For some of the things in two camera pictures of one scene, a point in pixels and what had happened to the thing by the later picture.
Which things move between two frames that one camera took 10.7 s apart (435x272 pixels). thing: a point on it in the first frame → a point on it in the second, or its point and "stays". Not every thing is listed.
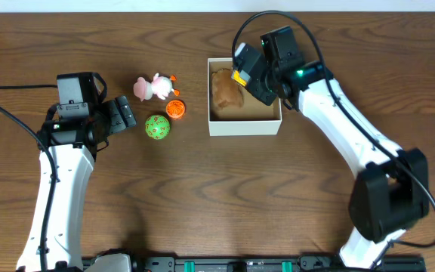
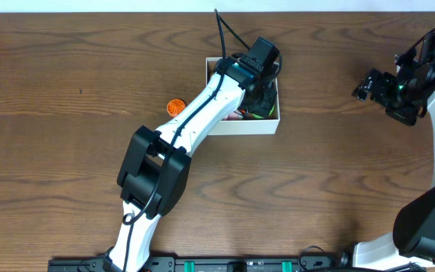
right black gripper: [257, 87] → [371, 85]
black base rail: [255, 264] stays
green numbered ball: [157, 127] → [264, 117]
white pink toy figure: [160, 86] → [233, 116]
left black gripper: [122, 113] → [260, 100]
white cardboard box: [254, 118] stays
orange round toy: [175, 109] stays
